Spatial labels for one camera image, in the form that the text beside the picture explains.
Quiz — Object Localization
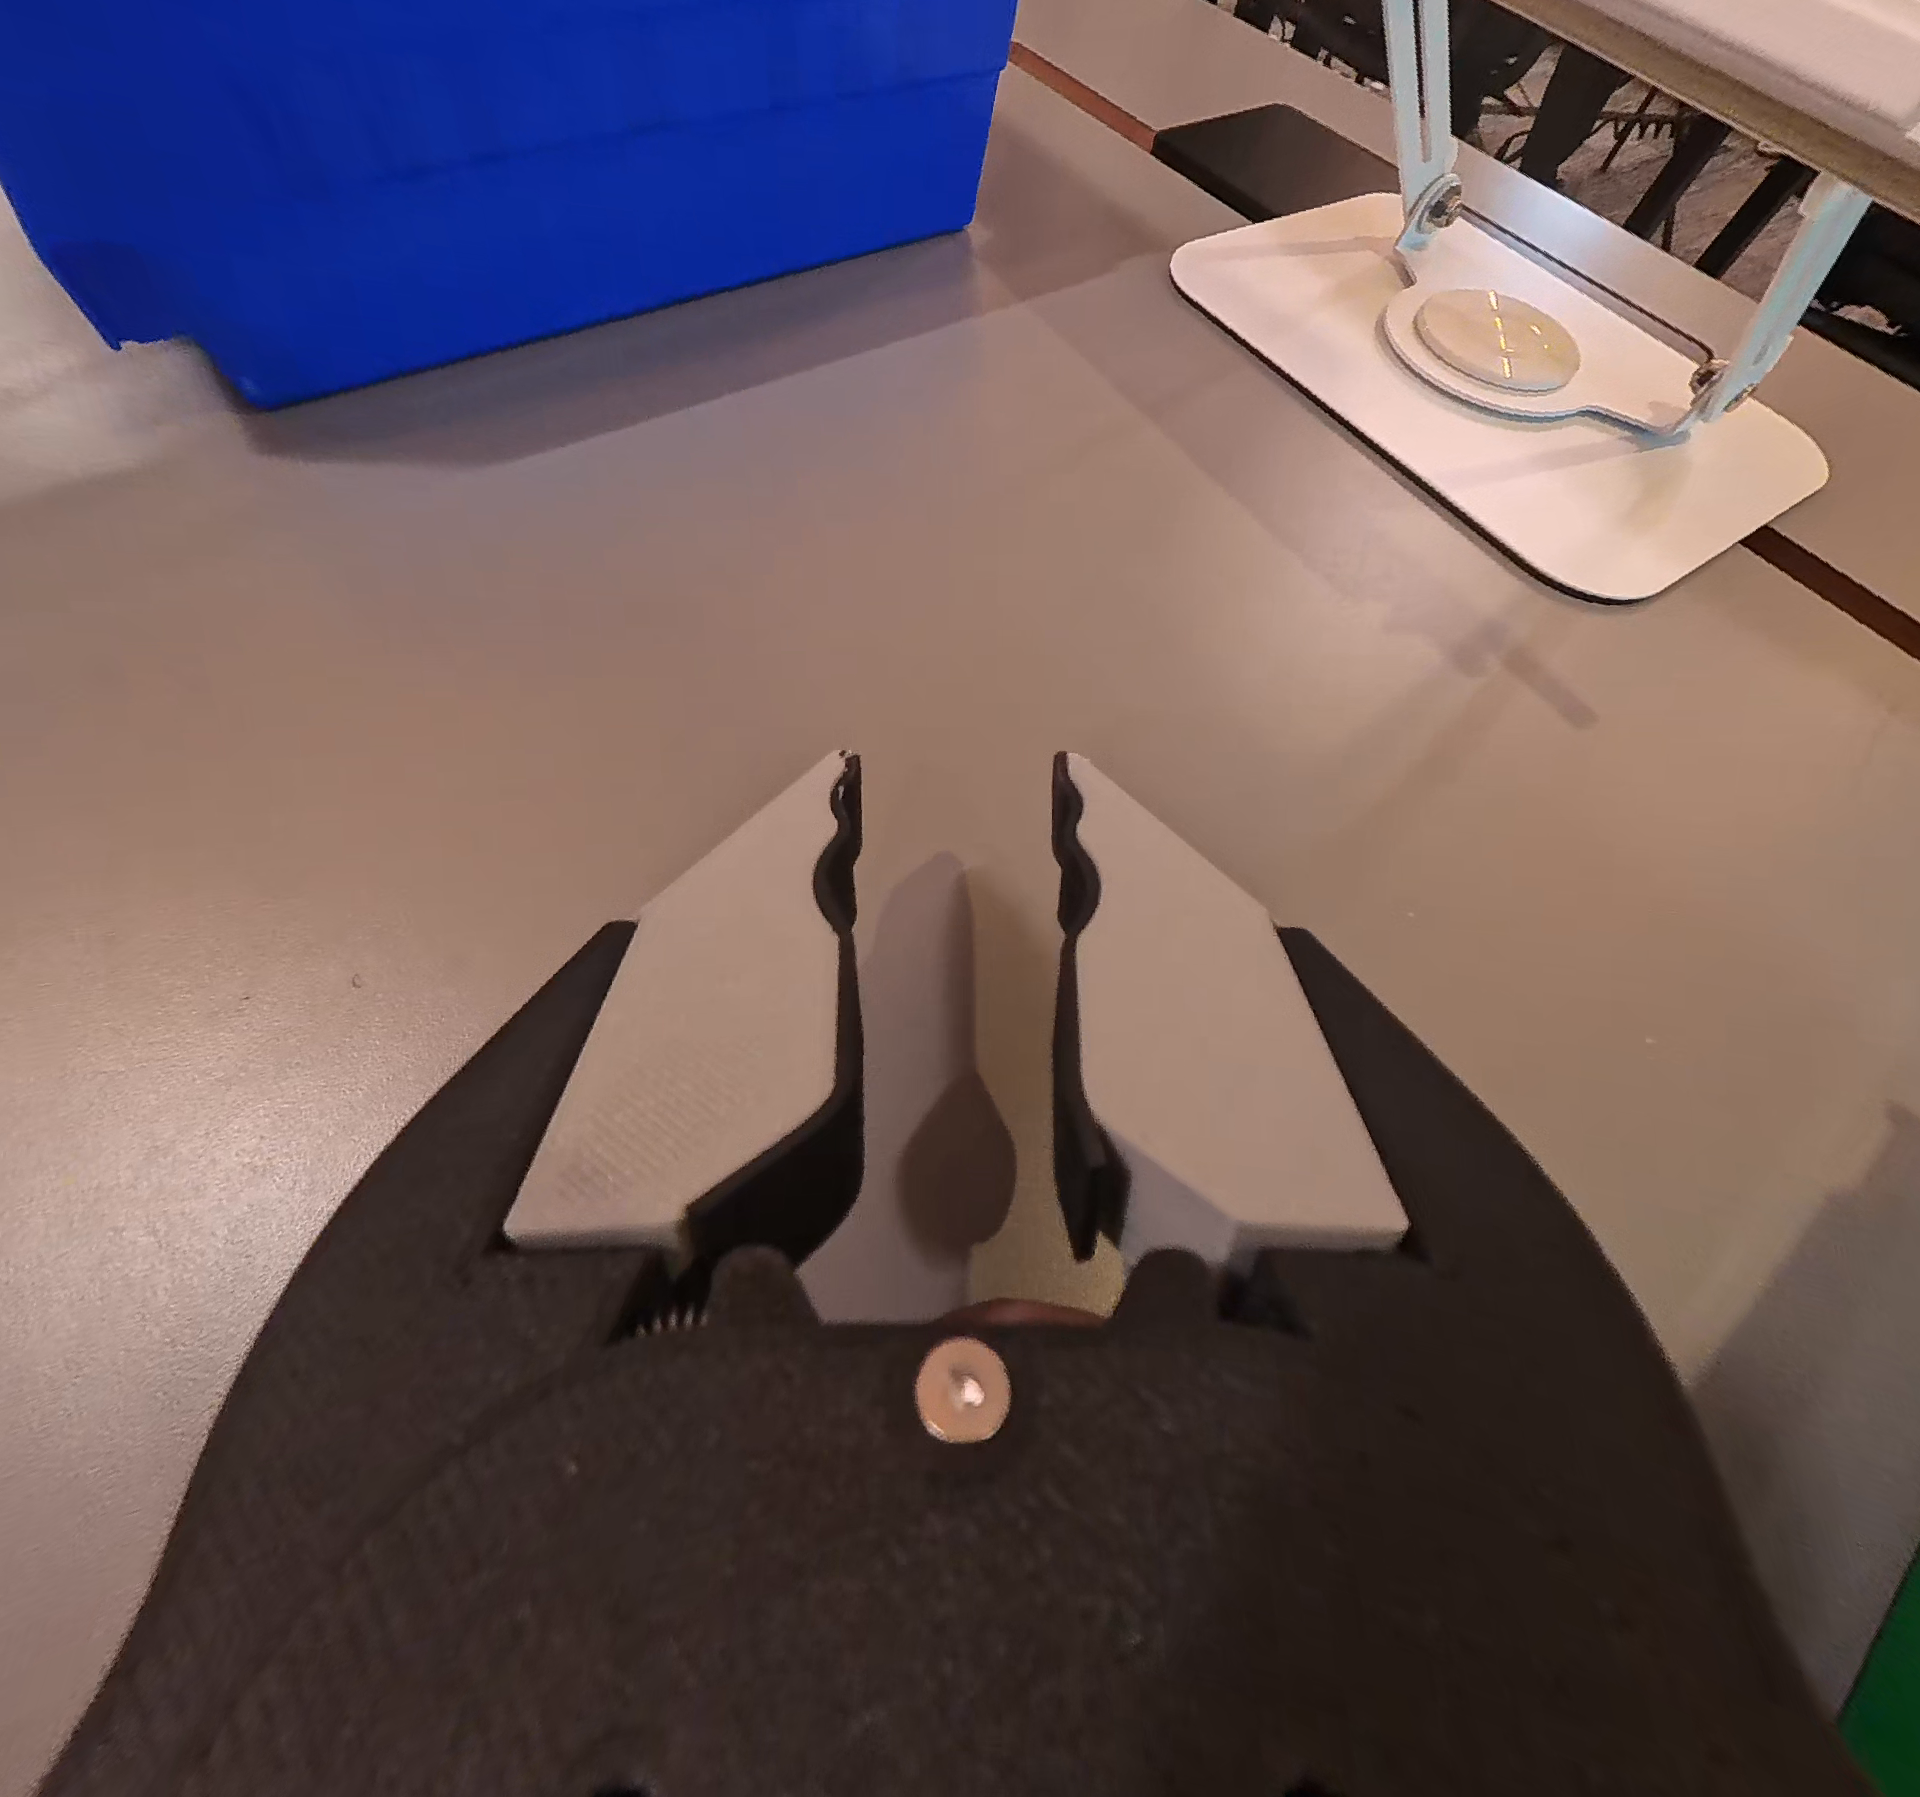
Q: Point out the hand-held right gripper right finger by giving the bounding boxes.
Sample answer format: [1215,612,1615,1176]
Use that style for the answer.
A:
[1049,752,1412,1267]

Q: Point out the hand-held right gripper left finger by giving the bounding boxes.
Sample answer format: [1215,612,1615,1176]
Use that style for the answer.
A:
[502,752,871,1268]

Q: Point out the green plastic bin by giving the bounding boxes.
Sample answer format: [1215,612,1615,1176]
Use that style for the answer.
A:
[1835,1553,1920,1797]

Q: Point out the blue plastic bin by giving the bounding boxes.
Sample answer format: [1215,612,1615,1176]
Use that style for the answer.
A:
[0,0,1049,414]

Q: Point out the white document stand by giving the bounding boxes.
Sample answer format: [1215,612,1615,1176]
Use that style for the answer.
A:
[1171,0,1920,610]

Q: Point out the black flat pad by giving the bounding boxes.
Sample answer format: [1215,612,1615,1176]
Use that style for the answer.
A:
[1153,105,1407,222]

